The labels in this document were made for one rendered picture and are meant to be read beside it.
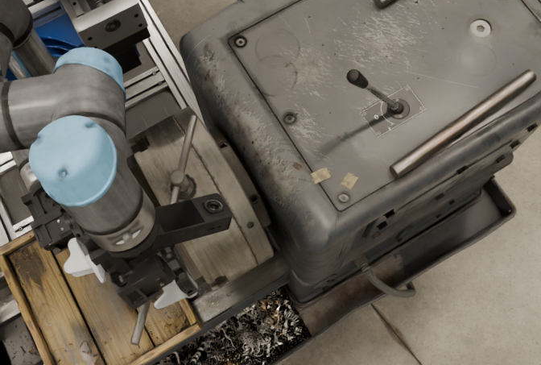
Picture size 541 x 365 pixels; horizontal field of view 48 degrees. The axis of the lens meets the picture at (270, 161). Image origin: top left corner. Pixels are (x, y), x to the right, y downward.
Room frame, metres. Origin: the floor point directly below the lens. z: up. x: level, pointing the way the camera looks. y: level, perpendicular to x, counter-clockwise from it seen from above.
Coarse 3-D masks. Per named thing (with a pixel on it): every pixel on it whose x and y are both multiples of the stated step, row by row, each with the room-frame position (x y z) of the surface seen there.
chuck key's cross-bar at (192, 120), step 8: (192, 120) 0.37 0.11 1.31; (192, 128) 0.35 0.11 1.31; (192, 136) 0.34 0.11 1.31; (184, 144) 0.33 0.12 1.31; (184, 152) 0.32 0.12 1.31; (184, 160) 0.31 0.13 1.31; (184, 168) 0.30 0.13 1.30; (176, 192) 0.26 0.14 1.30; (176, 200) 0.25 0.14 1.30; (144, 304) 0.10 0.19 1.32; (144, 312) 0.09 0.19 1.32; (136, 320) 0.08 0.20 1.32; (144, 320) 0.08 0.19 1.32; (136, 328) 0.07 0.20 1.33; (136, 336) 0.06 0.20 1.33; (136, 344) 0.05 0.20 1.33
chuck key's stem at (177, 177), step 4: (172, 172) 0.28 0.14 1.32; (176, 172) 0.28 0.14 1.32; (180, 172) 0.28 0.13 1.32; (172, 176) 0.28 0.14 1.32; (176, 176) 0.28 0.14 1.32; (180, 176) 0.28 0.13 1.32; (184, 176) 0.28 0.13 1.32; (172, 180) 0.27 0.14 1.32; (176, 180) 0.27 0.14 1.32; (180, 180) 0.27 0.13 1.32; (184, 180) 0.27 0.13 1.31; (176, 184) 0.27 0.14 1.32; (180, 184) 0.27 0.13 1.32; (184, 184) 0.27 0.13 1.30; (188, 184) 0.28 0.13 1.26; (184, 188) 0.27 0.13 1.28
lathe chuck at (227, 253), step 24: (168, 120) 0.43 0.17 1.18; (168, 144) 0.37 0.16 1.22; (144, 168) 0.33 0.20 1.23; (168, 168) 0.32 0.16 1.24; (192, 168) 0.32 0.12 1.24; (168, 192) 0.28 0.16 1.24; (216, 192) 0.28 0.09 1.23; (192, 240) 0.21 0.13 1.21; (216, 240) 0.21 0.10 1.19; (240, 240) 0.21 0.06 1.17; (216, 264) 0.18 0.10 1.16; (240, 264) 0.18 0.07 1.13; (216, 288) 0.15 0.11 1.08
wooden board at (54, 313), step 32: (0, 256) 0.28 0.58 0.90; (32, 256) 0.28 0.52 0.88; (64, 256) 0.27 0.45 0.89; (32, 288) 0.21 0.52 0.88; (64, 288) 0.20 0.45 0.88; (96, 288) 0.20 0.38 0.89; (32, 320) 0.14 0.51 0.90; (64, 320) 0.14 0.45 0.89; (96, 320) 0.13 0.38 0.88; (128, 320) 0.13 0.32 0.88; (160, 320) 0.12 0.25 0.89; (192, 320) 0.11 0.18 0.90; (64, 352) 0.08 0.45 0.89; (96, 352) 0.07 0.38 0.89; (128, 352) 0.07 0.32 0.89; (160, 352) 0.06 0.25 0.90
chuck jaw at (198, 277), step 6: (180, 246) 0.22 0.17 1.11; (180, 252) 0.21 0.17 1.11; (186, 252) 0.21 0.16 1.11; (186, 258) 0.20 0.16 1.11; (186, 264) 0.19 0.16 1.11; (192, 264) 0.19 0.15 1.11; (192, 270) 0.18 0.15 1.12; (198, 270) 0.18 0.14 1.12; (198, 276) 0.17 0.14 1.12; (222, 276) 0.16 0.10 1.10; (198, 282) 0.16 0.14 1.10; (204, 282) 0.16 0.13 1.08; (216, 282) 0.16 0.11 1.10; (222, 282) 0.16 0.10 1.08
